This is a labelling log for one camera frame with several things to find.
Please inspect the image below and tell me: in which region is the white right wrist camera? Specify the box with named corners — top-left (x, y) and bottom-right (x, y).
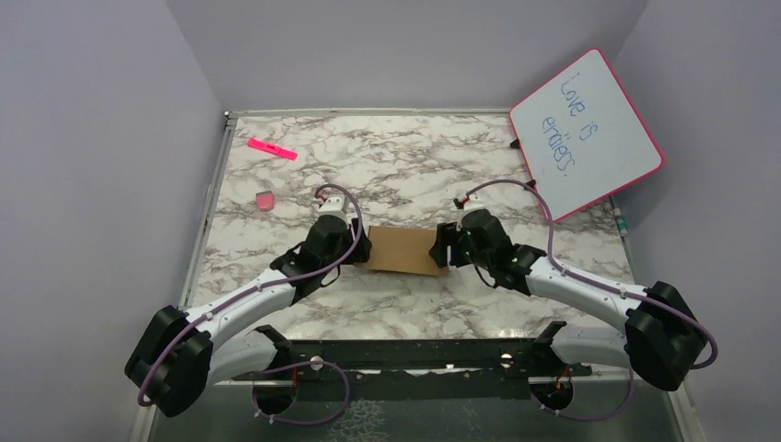
top-left (454, 194), bottom-right (485, 214)

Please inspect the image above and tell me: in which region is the pink eraser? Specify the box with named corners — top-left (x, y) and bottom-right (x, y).
top-left (255, 191), bottom-right (275, 212)

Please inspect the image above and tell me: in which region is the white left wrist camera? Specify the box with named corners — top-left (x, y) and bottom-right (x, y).
top-left (317, 196), bottom-right (349, 223)

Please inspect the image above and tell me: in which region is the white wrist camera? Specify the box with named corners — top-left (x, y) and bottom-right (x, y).
top-left (317, 196), bottom-right (349, 223)
top-left (454, 194), bottom-right (485, 214)

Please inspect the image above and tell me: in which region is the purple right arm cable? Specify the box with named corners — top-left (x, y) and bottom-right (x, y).
top-left (454, 179), bottom-right (720, 424)

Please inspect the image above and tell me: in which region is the green capped marker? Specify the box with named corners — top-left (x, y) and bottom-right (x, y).
top-left (613, 207), bottom-right (628, 237)

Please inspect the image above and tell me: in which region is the pink highlighter marker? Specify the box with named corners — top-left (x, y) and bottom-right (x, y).
top-left (247, 137), bottom-right (298, 161)

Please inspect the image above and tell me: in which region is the brown cardboard box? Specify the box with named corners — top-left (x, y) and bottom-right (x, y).
top-left (356, 226), bottom-right (449, 277)

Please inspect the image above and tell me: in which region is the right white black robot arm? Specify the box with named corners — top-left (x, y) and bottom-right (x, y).
top-left (429, 209), bottom-right (707, 391)

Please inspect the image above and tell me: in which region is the pink framed whiteboard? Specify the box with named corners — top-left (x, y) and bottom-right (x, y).
top-left (509, 48), bottom-right (665, 221)

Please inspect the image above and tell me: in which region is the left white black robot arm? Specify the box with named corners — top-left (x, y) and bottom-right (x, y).
top-left (124, 215), bottom-right (371, 417)

